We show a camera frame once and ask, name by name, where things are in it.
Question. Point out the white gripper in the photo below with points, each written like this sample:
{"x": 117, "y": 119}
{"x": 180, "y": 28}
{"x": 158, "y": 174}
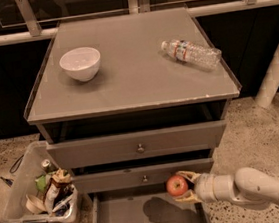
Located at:
{"x": 204, "y": 187}

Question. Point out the red apple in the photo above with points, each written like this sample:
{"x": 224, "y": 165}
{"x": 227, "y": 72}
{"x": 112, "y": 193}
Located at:
{"x": 176, "y": 186}

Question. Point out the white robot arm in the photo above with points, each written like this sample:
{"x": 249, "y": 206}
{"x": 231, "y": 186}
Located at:
{"x": 248, "y": 188}

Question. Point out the grey bottom drawer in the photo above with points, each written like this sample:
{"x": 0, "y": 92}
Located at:
{"x": 145, "y": 206}

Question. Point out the grey drawer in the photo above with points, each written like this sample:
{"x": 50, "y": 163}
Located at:
{"x": 137, "y": 145}
{"x": 138, "y": 176}
{"x": 145, "y": 206}

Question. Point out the grey middle drawer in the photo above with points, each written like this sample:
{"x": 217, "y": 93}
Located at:
{"x": 138, "y": 176}

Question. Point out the grey drawer cabinet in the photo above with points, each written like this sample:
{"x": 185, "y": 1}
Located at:
{"x": 137, "y": 87}

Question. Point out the grey top drawer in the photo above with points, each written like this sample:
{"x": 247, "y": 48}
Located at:
{"x": 137, "y": 145}

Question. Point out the clear plastic water bottle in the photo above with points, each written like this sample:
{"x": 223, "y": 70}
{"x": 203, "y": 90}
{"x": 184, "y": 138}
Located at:
{"x": 206, "y": 58}

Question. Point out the crumpled snack bag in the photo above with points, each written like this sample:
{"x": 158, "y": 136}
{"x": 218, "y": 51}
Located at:
{"x": 59, "y": 182}

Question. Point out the metal can in bin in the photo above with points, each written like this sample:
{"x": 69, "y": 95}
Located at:
{"x": 47, "y": 166}

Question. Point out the clear plastic trash bin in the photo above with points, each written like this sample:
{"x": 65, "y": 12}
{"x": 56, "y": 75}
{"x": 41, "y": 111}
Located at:
{"x": 24, "y": 185}

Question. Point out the green wrapper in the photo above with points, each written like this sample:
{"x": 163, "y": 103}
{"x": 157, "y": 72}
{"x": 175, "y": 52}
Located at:
{"x": 41, "y": 183}

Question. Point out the white paper cup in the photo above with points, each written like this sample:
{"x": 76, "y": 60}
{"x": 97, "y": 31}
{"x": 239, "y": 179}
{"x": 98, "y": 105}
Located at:
{"x": 34, "y": 204}

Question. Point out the white ceramic bowl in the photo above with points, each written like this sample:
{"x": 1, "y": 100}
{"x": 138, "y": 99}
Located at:
{"x": 81, "y": 64}

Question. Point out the metal window railing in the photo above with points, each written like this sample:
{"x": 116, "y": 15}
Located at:
{"x": 128, "y": 15}

